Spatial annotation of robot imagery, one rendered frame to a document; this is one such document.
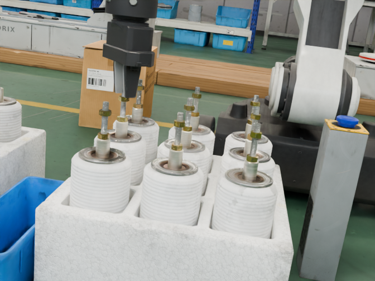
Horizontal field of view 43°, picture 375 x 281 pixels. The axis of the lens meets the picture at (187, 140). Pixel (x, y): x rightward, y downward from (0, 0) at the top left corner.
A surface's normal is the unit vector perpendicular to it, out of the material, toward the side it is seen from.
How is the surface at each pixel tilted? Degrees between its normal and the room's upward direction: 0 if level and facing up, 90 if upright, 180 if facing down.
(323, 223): 90
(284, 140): 46
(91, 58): 90
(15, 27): 90
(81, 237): 90
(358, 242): 0
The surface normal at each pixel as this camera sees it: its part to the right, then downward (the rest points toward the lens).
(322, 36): -0.12, -0.09
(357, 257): 0.11, -0.95
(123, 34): -0.81, 0.08
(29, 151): 0.98, 0.15
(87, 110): -0.06, 0.26
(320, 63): -0.07, -0.31
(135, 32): 0.57, 0.30
